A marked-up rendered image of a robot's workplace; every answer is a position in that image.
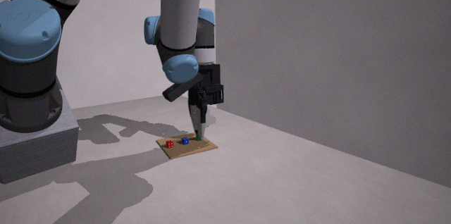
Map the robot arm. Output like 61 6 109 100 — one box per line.
0 0 215 133

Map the red die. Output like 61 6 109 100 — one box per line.
166 140 173 148

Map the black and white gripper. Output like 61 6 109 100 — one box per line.
188 64 224 139

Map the tan mat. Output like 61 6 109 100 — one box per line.
156 132 218 159

